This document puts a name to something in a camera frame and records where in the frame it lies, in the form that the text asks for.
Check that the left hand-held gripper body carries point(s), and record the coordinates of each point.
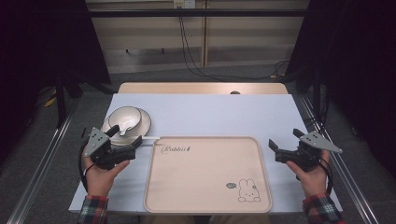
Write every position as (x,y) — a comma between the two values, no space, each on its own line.
(104,154)

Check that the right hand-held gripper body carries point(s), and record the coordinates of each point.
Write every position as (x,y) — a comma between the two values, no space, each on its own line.
(306,157)

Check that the white bowl with dark rim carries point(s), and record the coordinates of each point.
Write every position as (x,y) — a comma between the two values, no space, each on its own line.
(124,116)

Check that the white plate with dark rim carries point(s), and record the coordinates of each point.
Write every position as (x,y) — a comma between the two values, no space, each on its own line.
(145,124)

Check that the beige tray with rabbit print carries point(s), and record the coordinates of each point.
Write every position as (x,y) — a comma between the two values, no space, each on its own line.
(208,177)

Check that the person's right hand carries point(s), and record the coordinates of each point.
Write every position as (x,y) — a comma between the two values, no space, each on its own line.
(314,182)

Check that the person's left hand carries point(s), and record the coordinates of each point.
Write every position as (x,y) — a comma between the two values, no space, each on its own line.
(99,182)

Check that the black metal stand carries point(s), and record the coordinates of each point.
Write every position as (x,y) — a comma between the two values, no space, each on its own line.
(60,102)
(316,93)

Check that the light blue table mat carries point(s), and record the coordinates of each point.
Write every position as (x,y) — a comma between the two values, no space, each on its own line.
(218,115)

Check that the dark curtain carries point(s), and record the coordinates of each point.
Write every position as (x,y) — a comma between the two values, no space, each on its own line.
(37,46)
(358,62)

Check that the black horizontal bar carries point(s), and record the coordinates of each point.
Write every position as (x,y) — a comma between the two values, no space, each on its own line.
(155,13)

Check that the aluminium floor rail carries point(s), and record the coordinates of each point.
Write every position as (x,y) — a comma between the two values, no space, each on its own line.
(40,174)
(348,177)

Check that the wooden upright post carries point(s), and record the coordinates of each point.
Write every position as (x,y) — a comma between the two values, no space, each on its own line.
(204,37)

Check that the white wall socket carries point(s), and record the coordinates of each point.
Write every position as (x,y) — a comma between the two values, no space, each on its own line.
(184,3)

